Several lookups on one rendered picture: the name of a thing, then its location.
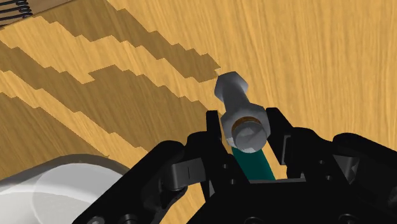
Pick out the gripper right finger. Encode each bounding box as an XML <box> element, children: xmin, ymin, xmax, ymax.
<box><xmin>265</xmin><ymin>107</ymin><xmax>397</xmax><ymax>218</ymax></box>

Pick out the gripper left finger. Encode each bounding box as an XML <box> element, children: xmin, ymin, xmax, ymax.
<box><xmin>71</xmin><ymin>109</ymin><xmax>251</xmax><ymax>224</ymax></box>

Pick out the grey hammer with green handle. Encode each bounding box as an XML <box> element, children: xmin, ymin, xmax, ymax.
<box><xmin>214</xmin><ymin>71</ymin><xmax>277</xmax><ymax>181</ymax></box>

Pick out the white bowl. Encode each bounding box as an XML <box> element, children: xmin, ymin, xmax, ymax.
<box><xmin>0</xmin><ymin>153</ymin><xmax>130</xmax><ymax>224</ymax></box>

